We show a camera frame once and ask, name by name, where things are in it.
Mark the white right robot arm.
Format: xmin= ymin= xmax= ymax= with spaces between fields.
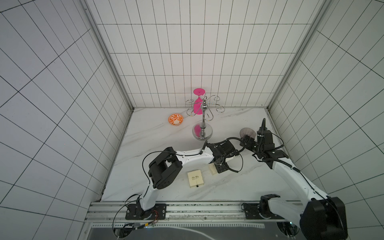
xmin=241 ymin=127 xmax=348 ymax=240

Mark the purple striped glass bowl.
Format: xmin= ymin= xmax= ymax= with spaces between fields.
xmin=240 ymin=128 xmax=257 ymax=140

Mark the pink goblet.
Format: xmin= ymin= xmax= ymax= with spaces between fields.
xmin=193 ymin=88 xmax=206 ymax=115

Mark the chrome jewelry stand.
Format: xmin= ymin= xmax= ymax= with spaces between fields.
xmin=186 ymin=95 xmax=225 ymax=141

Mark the orange patterned small bowl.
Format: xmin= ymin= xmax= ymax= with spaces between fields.
xmin=168 ymin=113 xmax=184 ymax=126

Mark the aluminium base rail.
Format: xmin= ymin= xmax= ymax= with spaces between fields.
xmin=85 ymin=201 xmax=287 ymax=226

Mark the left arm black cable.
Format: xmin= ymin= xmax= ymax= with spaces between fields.
xmin=141 ymin=149 xmax=178 ymax=184

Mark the cream jewelry box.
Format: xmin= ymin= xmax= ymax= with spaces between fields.
xmin=209 ymin=163 xmax=218 ymax=175
xmin=187 ymin=170 xmax=204 ymax=188

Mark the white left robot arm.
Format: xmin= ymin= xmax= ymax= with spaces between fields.
xmin=125 ymin=140 xmax=239 ymax=222

